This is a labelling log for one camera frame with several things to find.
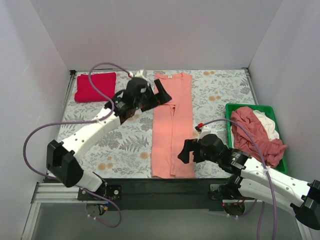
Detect dusty rose t shirt in tray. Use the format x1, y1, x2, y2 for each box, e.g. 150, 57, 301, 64
230, 106, 288, 168

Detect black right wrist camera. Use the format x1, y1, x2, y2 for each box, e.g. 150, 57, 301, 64
199, 133, 228, 156

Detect white t shirt in tray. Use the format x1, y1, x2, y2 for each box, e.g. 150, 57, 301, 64
253, 110, 280, 141

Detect green plastic tray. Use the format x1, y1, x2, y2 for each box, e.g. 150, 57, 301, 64
225, 103, 288, 174

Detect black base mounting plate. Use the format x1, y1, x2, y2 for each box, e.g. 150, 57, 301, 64
77, 177, 257, 212

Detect folded red t shirt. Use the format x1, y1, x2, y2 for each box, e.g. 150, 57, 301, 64
74, 72, 117, 103

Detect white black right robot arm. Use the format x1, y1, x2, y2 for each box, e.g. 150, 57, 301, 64
178, 134, 320, 230

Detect salmon pink t shirt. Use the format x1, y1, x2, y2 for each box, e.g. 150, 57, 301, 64
151, 72, 195, 179

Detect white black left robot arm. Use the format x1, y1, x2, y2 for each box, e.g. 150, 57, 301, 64
46, 77, 172, 193

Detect aluminium frame rail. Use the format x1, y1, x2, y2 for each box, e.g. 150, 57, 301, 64
20, 181, 313, 240

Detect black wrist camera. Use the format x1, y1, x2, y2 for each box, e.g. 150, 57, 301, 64
199, 133, 228, 156
125, 77, 149, 98

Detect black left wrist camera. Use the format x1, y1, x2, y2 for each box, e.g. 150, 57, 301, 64
125, 77, 149, 98

